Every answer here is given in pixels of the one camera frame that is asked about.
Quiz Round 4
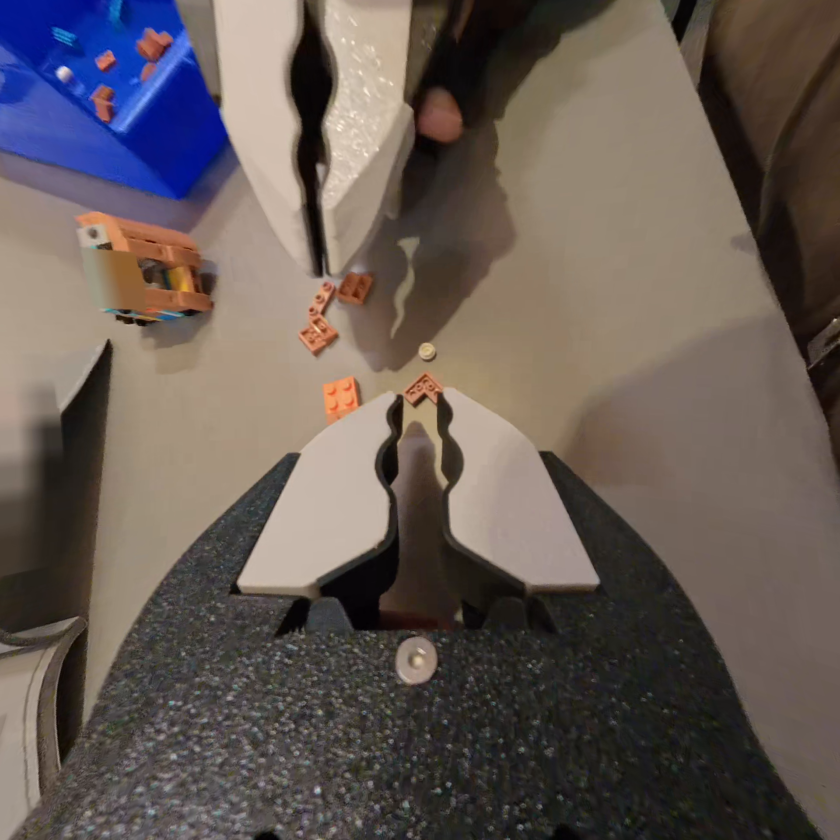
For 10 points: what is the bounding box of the orange flat square plate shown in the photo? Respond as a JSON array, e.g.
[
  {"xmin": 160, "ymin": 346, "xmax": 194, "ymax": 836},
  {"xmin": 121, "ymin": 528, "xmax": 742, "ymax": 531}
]
[{"xmin": 298, "ymin": 315, "xmax": 340, "ymax": 357}]

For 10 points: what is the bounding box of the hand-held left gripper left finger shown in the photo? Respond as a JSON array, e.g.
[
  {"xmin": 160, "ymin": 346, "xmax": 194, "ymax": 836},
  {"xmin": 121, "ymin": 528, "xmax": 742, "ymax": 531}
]
[{"xmin": 235, "ymin": 392, "xmax": 404, "ymax": 599}]

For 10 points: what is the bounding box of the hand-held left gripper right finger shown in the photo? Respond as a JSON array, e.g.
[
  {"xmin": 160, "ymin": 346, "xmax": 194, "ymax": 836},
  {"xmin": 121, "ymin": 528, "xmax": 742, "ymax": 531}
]
[{"xmin": 435, "ymin": 387, "xmax": 602, "ymax": 597}]

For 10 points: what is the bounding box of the orange toy brick model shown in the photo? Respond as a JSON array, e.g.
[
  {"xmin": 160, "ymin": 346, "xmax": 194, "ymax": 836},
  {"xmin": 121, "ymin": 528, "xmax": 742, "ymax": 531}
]
[{"xmin": 74, "ymin": 211, "xmax": 216, "ymax": 327}]

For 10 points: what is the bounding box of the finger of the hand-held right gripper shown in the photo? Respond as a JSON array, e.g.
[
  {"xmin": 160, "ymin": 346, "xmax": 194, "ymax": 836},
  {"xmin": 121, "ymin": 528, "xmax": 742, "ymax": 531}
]
[
  {"xmin": 215, "ymin": 0, "xmax": 326, "ymax": 277},
  {"xmin": 317, "ymin": 0, "xmax": 417, "ymax": 277}
]

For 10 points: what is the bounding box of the blue plastic bin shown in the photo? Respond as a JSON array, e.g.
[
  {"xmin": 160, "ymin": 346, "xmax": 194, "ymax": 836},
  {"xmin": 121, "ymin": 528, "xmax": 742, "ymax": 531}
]
[{"xmin": 0, "ymin": 0, "xmax": 231, "ymax": 201}]

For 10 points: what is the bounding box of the orange plate assembly grey underside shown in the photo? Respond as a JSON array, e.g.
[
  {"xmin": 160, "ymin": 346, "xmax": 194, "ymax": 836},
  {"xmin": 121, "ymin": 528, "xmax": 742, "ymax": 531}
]
[{"xmin": 322, "ymin": 377, "xmax": 361, "ymax": 424}]

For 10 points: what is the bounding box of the grey instruction booklet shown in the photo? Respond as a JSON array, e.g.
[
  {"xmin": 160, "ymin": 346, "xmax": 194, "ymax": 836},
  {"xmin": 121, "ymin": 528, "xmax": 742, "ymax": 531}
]
[{"xmin": 0, "ymin": 338, "xmax": 114, "ymax": 815}]

